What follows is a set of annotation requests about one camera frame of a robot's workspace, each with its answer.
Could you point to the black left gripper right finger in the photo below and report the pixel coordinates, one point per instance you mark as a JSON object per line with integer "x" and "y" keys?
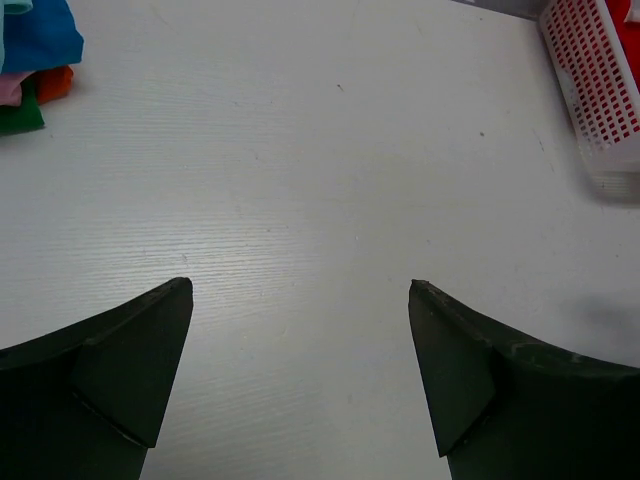
{"x": 506, "y": 405}

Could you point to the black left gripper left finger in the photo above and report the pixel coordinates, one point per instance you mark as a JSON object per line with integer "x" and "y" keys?
{"x": 88, "y": 401}

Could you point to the green folded t shirt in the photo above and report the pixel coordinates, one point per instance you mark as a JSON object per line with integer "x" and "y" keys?
{"x": 24, "y": 118}

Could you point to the orange folded t shirt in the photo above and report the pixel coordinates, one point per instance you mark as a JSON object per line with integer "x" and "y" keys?
{"x": 53, "y": 84}

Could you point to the pink folded t shirt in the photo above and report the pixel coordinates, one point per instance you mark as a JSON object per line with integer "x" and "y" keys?
{"x": 10, "y": 88}

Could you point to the white plastic mesh basket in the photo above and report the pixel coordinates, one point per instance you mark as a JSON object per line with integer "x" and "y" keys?
{"x": 613, "y": 173}

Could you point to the blue folded t shirt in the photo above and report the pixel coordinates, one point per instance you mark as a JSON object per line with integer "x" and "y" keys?
{"x": 55, "y": 39}

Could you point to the teal folded t shirt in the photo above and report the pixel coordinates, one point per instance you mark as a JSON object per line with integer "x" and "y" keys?
{"x": 15, "y": 36}

